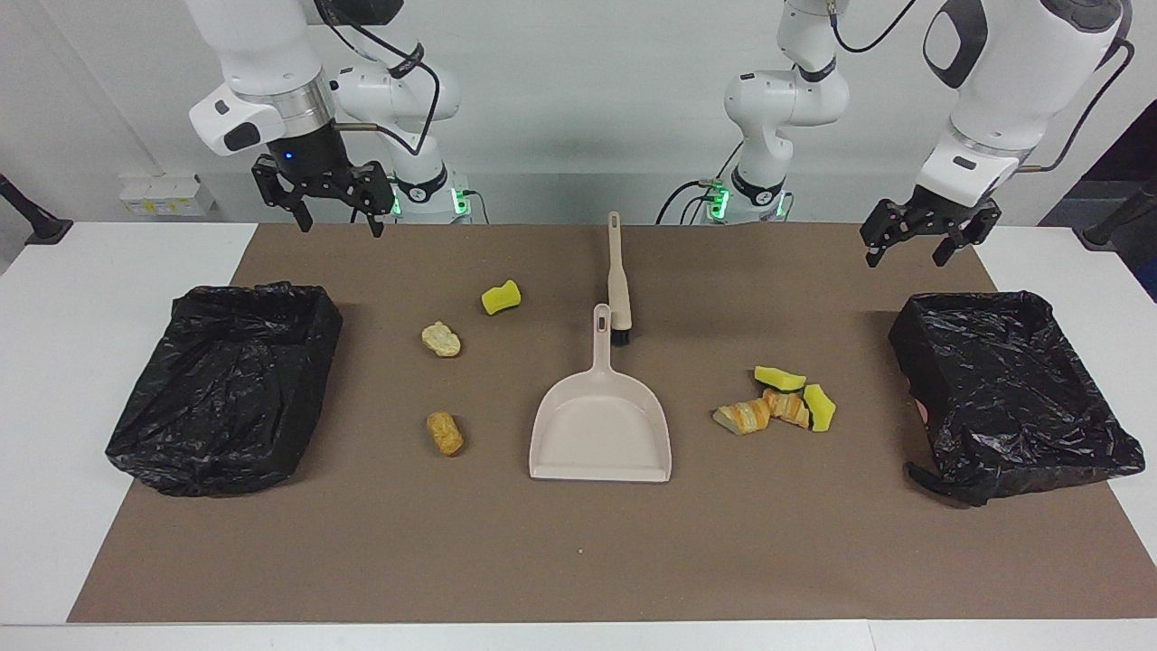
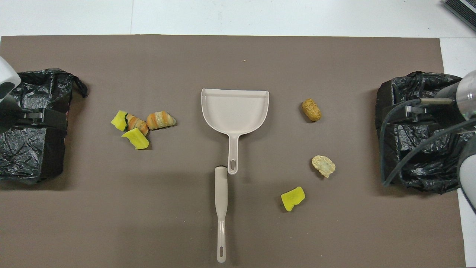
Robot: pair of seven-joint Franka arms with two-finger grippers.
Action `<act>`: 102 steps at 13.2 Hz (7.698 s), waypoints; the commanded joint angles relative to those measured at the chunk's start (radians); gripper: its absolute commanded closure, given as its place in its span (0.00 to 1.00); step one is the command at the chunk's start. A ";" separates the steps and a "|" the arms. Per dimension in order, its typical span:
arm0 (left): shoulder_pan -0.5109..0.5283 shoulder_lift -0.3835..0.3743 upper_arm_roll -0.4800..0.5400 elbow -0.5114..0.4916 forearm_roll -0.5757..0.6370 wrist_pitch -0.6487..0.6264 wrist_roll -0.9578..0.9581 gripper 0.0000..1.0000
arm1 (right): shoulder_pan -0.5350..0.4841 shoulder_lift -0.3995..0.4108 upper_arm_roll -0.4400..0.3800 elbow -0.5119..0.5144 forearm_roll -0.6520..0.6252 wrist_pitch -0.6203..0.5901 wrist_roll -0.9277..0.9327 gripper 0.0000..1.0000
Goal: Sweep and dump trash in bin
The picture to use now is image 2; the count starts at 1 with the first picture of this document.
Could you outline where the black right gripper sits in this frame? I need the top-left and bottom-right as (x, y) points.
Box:
(382, 83), (467, 128)

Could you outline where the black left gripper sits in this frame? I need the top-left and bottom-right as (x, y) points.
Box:
(0, 98), (70, 133)

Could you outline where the yellow sponge with green pad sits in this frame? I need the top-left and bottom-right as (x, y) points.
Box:
(111, 110), (129, 131)

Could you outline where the small flaky croissant piece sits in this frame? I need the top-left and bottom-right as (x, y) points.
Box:
(126, 114), (149, 136)

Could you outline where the yellow sponge piece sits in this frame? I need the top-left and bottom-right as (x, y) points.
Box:
(121, 128), (150, 150)
(280, 186), (306, 213)

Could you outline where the large striped croissant piece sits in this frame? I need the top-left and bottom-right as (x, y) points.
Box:
(147, 111), (177, 131)

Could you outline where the beige hand brush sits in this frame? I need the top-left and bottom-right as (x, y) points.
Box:
(214, 166), (228, 263)

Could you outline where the beige plastic dustpan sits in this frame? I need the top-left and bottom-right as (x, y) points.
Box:
(201, 88), (270, 175)

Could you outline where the black bag lined bin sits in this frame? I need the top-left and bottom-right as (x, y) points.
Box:
(0, 68), (89, 185)
(375, 71), (476, 195)

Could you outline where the brown oval bread roll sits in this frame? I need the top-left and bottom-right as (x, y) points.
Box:
(301, 98), (322, 122)

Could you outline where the pale crumpled chip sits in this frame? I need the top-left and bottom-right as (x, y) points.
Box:
(312, 155), (336, 179)

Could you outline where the dark ribbed device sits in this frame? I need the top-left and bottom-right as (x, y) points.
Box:
(443, 0), (476, 32)

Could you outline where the brown table mat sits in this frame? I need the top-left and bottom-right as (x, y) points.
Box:
(0, 35), (466, 268)

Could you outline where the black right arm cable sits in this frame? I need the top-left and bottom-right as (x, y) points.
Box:
(379, 98), (476, 186)

